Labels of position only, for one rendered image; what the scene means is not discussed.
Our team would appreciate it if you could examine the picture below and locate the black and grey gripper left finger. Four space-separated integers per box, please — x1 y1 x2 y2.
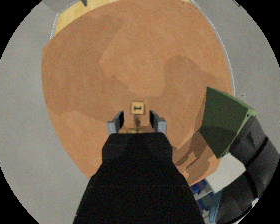
106 111 124 137

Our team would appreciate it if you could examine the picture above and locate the tan open-top tray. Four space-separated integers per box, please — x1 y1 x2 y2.
129 128 144 133

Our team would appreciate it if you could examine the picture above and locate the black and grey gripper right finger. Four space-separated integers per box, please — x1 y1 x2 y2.
149 110 167 135

